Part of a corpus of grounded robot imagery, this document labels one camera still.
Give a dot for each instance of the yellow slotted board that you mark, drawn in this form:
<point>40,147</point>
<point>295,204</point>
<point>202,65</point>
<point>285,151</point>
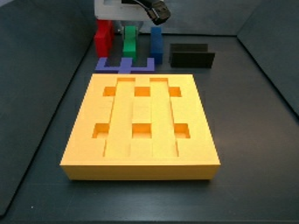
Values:
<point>141,130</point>

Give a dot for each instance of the red comb-shaped block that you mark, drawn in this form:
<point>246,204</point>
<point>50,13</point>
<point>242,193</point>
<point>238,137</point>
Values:
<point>104,37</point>

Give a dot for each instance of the black block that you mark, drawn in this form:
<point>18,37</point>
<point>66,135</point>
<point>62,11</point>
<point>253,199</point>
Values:
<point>191,56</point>

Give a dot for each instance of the green rectangular bar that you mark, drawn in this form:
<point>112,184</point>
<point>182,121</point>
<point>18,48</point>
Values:
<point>130,42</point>

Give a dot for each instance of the purple comb-shaped block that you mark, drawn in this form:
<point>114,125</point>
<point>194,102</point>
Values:
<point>126,67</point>

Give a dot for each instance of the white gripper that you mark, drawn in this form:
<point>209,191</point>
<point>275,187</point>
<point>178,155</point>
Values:
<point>114,10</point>

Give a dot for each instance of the blue rectangular bar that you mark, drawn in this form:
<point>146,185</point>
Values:
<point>157,45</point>

